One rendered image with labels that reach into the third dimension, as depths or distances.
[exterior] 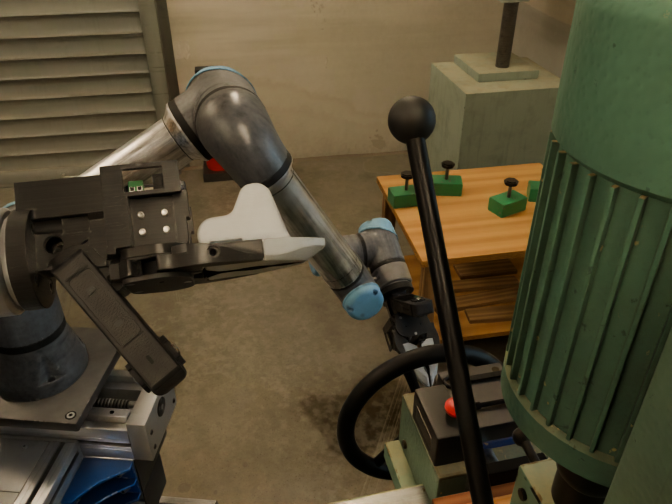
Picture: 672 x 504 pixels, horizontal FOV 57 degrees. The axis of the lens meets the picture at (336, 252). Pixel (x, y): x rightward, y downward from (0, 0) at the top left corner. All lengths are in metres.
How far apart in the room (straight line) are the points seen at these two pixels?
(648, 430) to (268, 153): 0.70
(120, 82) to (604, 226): 3.25
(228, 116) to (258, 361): 1.45
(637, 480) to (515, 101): 2.44
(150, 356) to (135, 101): 3.13
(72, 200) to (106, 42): 3.00
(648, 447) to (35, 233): 0.41
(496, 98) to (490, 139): 0.18
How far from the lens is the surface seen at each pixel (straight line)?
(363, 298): 1.13
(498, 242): 1.99
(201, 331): 2.45
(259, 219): 0.45
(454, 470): 0.77
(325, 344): 2.35
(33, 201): 0.47
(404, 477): 0.87
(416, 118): 0.45
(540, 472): 0.65
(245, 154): 0.95
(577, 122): 0.37
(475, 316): 2.21
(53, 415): 1.09
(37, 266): 0.47
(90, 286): 0.45
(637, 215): 0.36
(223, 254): 0.42
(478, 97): 2.70
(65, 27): 3.47
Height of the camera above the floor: 1.56
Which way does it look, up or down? 33 degrees down
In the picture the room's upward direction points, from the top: straight up
